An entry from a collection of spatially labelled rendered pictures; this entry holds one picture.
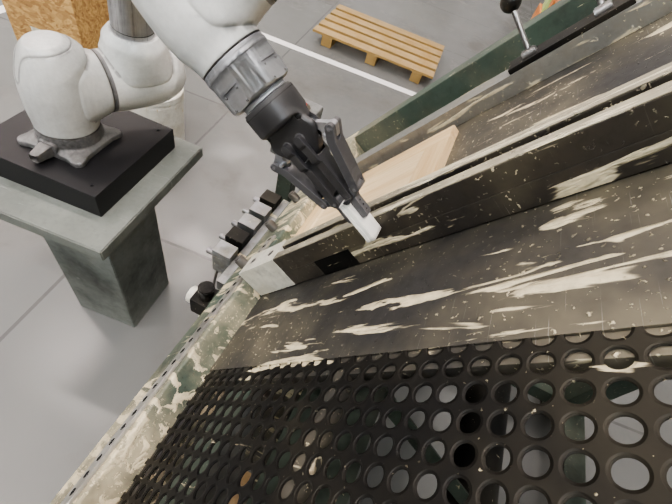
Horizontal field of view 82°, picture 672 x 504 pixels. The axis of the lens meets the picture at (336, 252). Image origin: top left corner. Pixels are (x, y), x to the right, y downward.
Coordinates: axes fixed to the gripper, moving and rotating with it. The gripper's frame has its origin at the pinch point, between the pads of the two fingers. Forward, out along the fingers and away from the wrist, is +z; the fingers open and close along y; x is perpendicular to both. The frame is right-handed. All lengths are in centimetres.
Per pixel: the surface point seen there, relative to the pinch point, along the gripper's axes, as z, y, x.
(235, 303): 4.8, -38.0, -3.6
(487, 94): 5.2, 10.0, 42.5
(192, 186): -18, -160, 92
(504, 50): 5, 11, 67
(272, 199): 0, -57, 40
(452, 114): 5.3, 2.0, 42.6
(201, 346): 4.6, -38.1, -14.8
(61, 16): -117, -158, 105
